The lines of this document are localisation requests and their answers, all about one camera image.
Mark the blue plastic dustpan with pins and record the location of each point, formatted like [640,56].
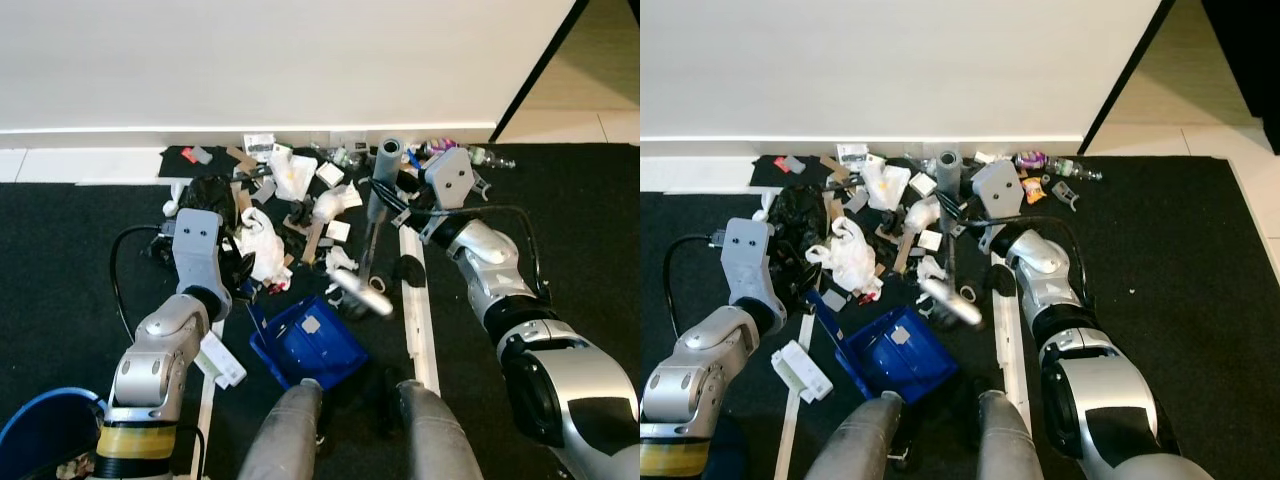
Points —
[310,345]
[900,355]

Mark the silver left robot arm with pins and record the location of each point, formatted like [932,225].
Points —
[690,370]
[150,370]

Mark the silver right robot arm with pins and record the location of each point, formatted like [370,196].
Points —
[1110,400]
[560,380]

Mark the white plastic bag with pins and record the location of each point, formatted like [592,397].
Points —
[850,258]
[262,250]

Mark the crumpled white tissue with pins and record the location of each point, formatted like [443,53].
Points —
[922,215]
[330,205]

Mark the purple snack wrapper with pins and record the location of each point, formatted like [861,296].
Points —
[440,146]
[1030,160]

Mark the grey plastic clip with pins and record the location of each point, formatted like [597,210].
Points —
[480,185]
[1064,195]

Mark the orange snack packet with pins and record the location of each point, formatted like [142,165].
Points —
[1032,190]

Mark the black foam piece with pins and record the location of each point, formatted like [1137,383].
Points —
[1000,280]
[408,270]

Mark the black plastic bag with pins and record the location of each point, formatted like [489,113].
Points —
[210,200]
[798,215]

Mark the white rectangular box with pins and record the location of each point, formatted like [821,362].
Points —
[800,372]
[220,360]

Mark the clear plastic bottle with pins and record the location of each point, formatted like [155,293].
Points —
[1072,169]
[490,157]

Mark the white paper with yellow stain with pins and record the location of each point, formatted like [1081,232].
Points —
[293,175]
[885,185]

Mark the black paper sheet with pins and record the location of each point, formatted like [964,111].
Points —
[765,178]
[175,168]

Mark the small red scrap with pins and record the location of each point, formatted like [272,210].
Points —
[188,155]
[780,164]

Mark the white printed label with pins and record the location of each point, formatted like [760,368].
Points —
[259,144]
[852,153]

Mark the grey left robot leg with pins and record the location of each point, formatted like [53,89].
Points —
[860,445]
[285,435]

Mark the grey robot leg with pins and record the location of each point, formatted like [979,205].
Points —
[440,440]
[1010,445]
[285,435]
[860,445]

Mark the grey right robot leg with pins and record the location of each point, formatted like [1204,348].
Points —
[1010,445]
[440,440]

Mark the blue bucket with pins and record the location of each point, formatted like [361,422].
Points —
[45,430]

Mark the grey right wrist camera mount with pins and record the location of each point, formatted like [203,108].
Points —
[998,188]
[450,178]

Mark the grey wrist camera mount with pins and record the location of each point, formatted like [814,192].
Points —
[998,188]
[745,255]
[450,178]
[197,245]

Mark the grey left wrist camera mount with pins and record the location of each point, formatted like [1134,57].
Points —
[197,245]
[745,255]

